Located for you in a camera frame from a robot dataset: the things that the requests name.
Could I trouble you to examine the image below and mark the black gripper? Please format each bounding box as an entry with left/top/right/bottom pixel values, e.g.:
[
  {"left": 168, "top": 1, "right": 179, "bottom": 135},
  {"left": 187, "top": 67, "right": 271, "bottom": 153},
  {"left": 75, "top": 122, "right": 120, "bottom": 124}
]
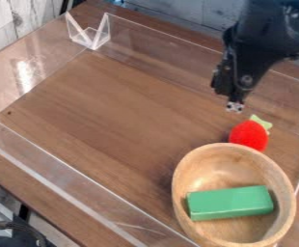
[{"left": 209, "top": 0, "right": 299, "bottom": 114}]

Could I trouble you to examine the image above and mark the green rectangular block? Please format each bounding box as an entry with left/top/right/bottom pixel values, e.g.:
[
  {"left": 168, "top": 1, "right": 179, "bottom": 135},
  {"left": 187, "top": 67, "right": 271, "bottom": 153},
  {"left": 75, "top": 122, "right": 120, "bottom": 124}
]
[{"left": 185, "top": 185, "right": 275, "bottom": 221}]

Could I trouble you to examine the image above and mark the brown wooden bowl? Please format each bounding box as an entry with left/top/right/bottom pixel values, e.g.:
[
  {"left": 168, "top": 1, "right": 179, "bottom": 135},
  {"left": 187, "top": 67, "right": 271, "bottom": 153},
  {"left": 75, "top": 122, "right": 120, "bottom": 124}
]
[{"left": 171, "top": 143, "right": 296, "bottom": 247}]

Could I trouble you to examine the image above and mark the red plush strawberry toy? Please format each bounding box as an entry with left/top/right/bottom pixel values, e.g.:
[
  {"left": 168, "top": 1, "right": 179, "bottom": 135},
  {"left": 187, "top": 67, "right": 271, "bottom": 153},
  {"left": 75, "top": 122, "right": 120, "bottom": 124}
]
[{"left": 228, "top": 115, "right": 273, "bottom": 151}]

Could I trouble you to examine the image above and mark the black metal clamp stand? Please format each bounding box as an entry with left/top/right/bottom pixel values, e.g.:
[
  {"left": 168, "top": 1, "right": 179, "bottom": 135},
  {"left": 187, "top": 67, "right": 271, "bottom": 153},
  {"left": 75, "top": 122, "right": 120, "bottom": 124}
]
[{"left": 0, "top": 211, "right": 56, "bottom": 247}]

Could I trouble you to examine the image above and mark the clear acrylic corner bracket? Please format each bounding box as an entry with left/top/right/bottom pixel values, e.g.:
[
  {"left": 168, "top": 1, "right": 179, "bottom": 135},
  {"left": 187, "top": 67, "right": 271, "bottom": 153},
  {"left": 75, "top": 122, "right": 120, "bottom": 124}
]
[{"left": 64, "top": 13, "right": 111, "bottom": 50}]

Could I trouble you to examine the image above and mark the clear acrylic front wall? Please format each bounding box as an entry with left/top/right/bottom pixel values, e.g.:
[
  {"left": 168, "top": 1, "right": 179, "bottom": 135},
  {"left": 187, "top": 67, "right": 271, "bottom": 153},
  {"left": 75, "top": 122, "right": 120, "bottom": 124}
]
[{"left": 0, "top": 123, "right": 199, "bottom": 247}]

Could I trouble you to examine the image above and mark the black cable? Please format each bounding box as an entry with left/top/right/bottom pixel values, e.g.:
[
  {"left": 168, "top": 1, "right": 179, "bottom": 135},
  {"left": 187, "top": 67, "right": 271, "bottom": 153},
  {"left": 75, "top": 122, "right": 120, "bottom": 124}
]
[{"left": 0, "top": 221, "right": 48, "bottom": 247}]

